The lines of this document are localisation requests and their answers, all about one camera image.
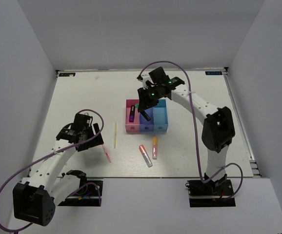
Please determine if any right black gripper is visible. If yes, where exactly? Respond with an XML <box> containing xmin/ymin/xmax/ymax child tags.
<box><xmin>138</xmin><ymin>85</ymin><xmax>162</xmax><ymax>112</ymax></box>

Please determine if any green cap black highlighter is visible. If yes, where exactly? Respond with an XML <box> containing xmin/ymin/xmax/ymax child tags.
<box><xmin>135</xmin><ymin>104</ymin><xmax>151</xmax><ymax>121</ymax></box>

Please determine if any purple cap black highlighter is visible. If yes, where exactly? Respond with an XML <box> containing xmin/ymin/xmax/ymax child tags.
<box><xmin>129</xmin><ymin>105</ymin><xmax>136</xmax><ymax>123</ymax></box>

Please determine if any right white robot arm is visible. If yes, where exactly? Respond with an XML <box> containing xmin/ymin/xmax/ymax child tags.
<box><xmin>137</xmin><ymin>67</ymin><xmax>235</xmax><ymax>195</ymax></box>

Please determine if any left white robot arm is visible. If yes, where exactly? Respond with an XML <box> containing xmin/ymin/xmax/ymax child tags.
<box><xmin>13</xmin><ymin>113</ymin><xmax>104</xmax><ymax>226</ymax></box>

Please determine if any yellow gel pen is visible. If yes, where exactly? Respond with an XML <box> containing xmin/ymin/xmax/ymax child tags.
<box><xmin>113</xmin><ymin>122</ymin><xmax>117</xmax><ymax>149</ymax></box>

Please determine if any light blue drawer box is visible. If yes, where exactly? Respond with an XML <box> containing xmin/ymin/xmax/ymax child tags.
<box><xmin>153</xmin><ymin>99</ymin><xmax>168</xmax><ymax>132</ymax></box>

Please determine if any pink gel pen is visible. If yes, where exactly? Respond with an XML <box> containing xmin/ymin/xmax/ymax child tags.
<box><xmin>102</xmin><ymin>144</ymin><xmax>111</xmax><ymax>163</ymax></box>

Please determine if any dark blue drawer box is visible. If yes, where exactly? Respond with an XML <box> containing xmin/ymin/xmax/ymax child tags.
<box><xmin>139</xmin><ymin>107</ymin><xmax>154</xmax><ymax>132</ymax></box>

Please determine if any right blue table label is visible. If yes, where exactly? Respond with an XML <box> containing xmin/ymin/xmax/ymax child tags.
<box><xmin>205</xmin><ymin>71</ymin><xmax>222</xmax><ymax>76</ymax></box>

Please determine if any blue table label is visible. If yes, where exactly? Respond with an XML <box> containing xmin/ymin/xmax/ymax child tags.
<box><xmin>59</xmin><ymin>73</ymin><xmax>76</xmax><ymax>77</ymax></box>
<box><xmin>205</xmin><ymin>71</ymin><xmax>222</xmax><ymax>76</ymax></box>

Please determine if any yellow cap orange marker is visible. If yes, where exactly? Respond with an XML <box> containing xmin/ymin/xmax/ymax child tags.
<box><xmin>152</xmin><ymin>136</ymin><xmax>158</xmax><ymax>159</ymax></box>

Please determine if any left blue table label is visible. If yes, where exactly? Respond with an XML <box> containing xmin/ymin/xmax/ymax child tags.
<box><xmin>59</xmin><ymin>73</ymin><xmax>76</xmax><ymax>77</ymax></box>

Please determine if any orange cap grey marker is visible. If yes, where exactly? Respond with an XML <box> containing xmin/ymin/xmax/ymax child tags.
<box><xmin>139</xmin><ymin>145</ymin><xmax>153</xmax><ymax>168</ymax></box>

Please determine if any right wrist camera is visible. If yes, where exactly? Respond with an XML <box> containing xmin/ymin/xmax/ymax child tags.
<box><xmin>137</xmin><ymin>75</ymin><xmax>151</xmax><ymax>89</ymax></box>

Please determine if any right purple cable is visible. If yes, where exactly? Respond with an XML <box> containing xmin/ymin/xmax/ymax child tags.
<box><xmin>138</xmin><ymin>60</ymin><xmax>244</xmax><ymax>201</ymax></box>

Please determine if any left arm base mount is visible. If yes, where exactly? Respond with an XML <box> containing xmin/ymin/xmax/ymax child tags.
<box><xmin>59</xmin><ymin>180</ymin><xmax>103</xmax><ymax>207</ymax></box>

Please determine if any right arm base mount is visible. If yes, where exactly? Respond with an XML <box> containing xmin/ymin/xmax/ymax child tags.
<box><xmin>185</xmin><ymin>179</ymin><xmax>236</xmax><ymax>208</ymax></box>

